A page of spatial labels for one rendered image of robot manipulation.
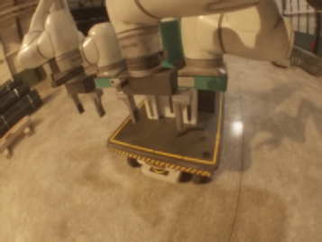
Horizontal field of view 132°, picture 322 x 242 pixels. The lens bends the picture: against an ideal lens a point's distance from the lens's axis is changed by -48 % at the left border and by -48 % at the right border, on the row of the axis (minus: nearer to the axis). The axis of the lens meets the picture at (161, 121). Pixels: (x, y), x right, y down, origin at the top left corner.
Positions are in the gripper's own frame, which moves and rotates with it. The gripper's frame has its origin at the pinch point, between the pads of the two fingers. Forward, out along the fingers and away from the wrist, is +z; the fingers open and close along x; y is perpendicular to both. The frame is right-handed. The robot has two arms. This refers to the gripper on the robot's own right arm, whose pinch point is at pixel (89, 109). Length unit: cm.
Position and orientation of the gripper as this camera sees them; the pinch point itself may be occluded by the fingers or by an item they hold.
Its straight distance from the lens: 56.0
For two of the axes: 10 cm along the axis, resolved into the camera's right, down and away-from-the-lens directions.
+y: 3.8, -6.0, 7.0
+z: 1.5, 7.9, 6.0
